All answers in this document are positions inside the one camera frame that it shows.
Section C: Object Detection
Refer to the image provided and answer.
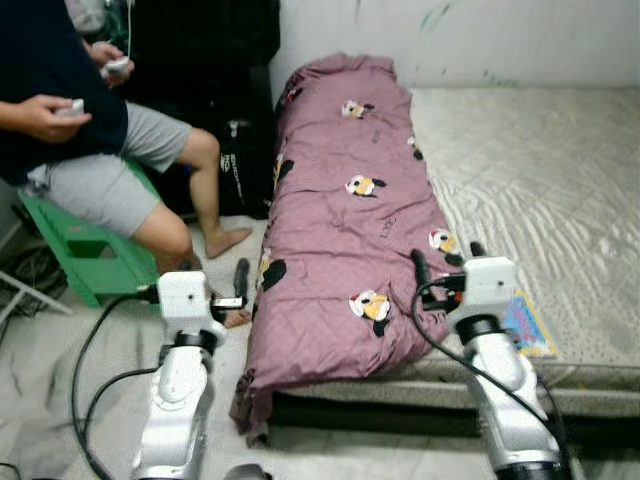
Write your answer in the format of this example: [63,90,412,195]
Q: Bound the pink cartoon print quilt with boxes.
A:
[228,52,466,448]

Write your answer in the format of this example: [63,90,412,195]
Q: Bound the colourful children's book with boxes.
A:
[503,290,559,361]

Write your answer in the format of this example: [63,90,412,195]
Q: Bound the small white controller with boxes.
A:
[103,57,134,81]
[55,98,89,119]

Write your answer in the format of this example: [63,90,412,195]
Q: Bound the person right hand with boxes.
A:
[18,95,93,144]

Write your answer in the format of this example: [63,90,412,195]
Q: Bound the person left hand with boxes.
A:
[88,42,133,89]

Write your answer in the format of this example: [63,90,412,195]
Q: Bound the grey quilted mattress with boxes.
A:
[400,85,640,393]

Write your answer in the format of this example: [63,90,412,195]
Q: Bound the black bag white lettering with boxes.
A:
[215,118,276,219]

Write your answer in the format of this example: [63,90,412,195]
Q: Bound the green plastic stool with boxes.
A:
[18,160,161,309]

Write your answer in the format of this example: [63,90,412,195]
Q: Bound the grey robot left leg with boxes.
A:
[222,463,273,480]

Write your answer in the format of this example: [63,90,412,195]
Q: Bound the person in grey shorts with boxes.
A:
[0,0,255,331]

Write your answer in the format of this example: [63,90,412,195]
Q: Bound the black cupboard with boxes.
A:
[120,0,283,219]

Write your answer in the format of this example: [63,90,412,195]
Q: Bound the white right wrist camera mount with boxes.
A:
[455,256,518,326]

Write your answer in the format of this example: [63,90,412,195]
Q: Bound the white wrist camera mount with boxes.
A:
[455,256,518,326]
[157,270,226,341]

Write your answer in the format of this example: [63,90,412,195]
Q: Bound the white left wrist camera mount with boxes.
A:
[157,270,226,341]

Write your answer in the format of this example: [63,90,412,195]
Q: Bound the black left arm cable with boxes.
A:
[70,285,161,480]

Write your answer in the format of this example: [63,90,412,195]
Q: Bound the black floor cable tangle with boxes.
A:
[0,243,66,301]

